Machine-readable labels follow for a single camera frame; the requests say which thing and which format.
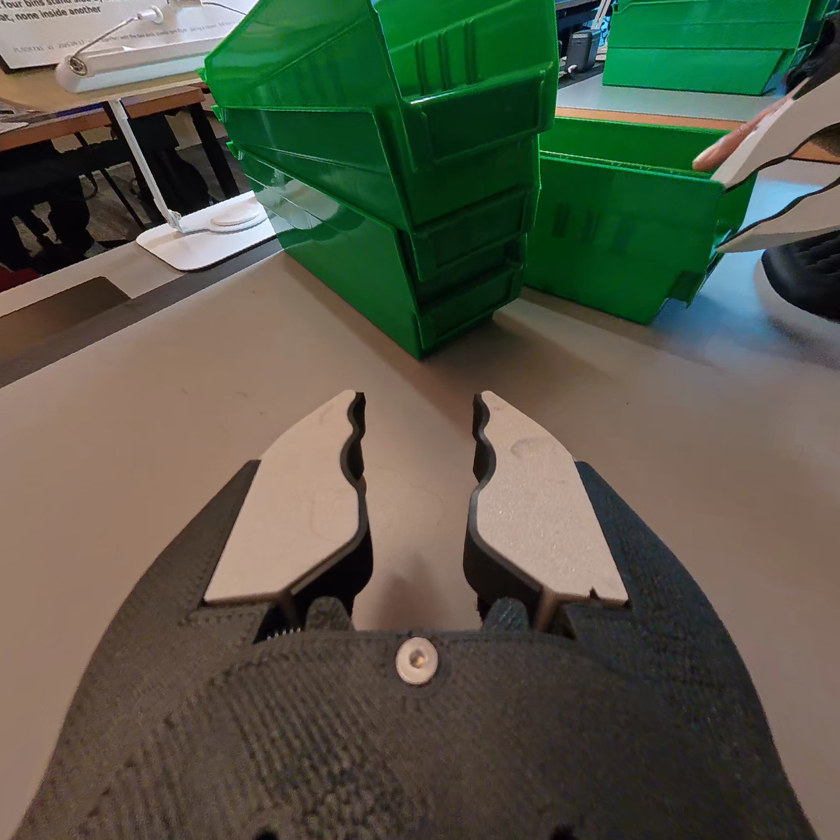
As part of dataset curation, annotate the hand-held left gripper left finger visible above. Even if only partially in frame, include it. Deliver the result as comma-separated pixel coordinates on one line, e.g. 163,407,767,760
202,390,375,619

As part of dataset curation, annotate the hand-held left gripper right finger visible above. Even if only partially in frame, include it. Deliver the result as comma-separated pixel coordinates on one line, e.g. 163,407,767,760
463,391,631,630

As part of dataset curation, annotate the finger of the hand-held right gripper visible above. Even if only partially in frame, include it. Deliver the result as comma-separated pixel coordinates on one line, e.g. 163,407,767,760
710,71,840,193
714,180,840,256

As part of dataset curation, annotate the green plastic bin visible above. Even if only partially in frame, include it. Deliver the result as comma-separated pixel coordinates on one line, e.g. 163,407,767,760
226,141,527,361
211,104,542,290
524,115,759,327
196,0,562,232

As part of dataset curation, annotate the black chair armrest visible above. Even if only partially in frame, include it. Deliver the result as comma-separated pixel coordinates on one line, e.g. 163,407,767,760
761,233,840,322

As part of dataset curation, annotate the stack of green bins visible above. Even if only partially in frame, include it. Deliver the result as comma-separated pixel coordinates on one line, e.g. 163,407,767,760
600,0,831,96

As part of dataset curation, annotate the wood-edged white table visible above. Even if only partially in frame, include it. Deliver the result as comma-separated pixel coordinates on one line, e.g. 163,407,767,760
554,62,840,165

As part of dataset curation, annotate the grey device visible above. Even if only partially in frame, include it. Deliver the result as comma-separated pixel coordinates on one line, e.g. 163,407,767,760
566,29,602,74

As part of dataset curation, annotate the white board stand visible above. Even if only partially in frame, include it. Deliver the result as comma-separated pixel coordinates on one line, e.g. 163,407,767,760
105,95,280,272

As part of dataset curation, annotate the brown wooden table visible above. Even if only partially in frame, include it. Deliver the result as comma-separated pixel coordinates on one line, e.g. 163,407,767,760
0,85,240,263

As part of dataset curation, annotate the clear page holder bar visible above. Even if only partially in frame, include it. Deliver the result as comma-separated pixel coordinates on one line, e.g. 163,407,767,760
54,5,217,93

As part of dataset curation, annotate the white instruction sheet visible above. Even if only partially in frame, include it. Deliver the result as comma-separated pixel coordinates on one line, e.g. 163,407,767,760
0,0,260,73

